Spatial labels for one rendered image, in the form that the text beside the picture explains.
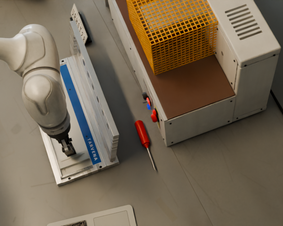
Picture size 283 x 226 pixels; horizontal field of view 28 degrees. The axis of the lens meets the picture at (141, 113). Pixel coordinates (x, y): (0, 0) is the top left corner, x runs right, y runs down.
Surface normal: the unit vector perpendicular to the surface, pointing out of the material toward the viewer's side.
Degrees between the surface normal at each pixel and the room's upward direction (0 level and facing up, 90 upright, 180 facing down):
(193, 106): 0
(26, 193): 0
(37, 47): 36
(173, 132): 90
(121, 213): 0
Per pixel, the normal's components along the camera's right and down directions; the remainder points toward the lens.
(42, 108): 0.17, 0.79
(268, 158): -0.08, -0.44
